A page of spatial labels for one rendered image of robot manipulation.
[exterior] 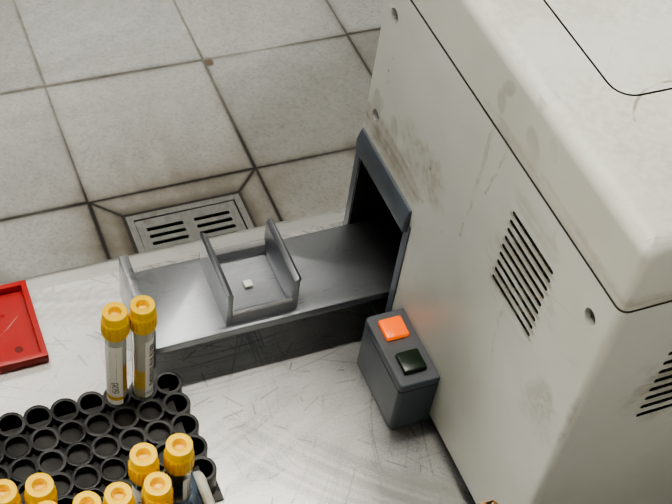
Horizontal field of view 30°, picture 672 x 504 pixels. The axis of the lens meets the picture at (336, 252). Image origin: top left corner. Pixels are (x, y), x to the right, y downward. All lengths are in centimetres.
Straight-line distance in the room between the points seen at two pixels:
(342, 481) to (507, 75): 30
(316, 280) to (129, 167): 137
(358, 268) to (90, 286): 19
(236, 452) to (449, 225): 21
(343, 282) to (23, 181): 138
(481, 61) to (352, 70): 177
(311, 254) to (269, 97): 149
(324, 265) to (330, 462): 14
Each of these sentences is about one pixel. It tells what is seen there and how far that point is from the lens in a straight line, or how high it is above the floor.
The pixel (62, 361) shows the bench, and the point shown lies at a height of 88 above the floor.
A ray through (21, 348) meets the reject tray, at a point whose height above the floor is 88.
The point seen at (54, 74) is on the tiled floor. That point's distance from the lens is 239.
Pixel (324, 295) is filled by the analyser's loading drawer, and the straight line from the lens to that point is 85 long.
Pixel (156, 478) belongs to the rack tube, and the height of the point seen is 99.
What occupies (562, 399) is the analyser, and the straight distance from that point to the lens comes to 67.
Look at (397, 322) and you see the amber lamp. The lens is 83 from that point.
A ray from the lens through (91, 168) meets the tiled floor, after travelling 221.
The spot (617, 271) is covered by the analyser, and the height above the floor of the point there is 115.
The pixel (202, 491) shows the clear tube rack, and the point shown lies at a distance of 72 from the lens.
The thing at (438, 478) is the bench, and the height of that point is 87.
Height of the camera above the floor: 157
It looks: 48 degrees down
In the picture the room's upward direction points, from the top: 10 degrees clockwise
